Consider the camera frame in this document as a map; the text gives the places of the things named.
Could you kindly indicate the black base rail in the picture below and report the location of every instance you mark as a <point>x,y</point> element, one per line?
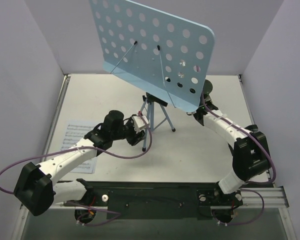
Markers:
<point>153,211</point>

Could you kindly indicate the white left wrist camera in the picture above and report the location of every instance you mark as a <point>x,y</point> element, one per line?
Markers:
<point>140,122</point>

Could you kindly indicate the aluminium frame rail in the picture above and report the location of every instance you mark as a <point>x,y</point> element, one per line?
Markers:
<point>109,194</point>

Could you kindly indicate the light blue music stand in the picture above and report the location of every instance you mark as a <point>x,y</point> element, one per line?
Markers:
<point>160,53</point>

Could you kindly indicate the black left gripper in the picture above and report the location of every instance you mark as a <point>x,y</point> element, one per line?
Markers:
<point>135,139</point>

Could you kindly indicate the black metronome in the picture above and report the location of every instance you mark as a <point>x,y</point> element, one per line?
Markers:
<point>253,130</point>

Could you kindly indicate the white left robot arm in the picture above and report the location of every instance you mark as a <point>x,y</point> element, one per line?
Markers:
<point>39,185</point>

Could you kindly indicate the sheet music page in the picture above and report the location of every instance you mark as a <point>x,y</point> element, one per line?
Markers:
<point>74,131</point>

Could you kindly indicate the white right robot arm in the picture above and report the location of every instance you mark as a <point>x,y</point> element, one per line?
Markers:
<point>248,146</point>

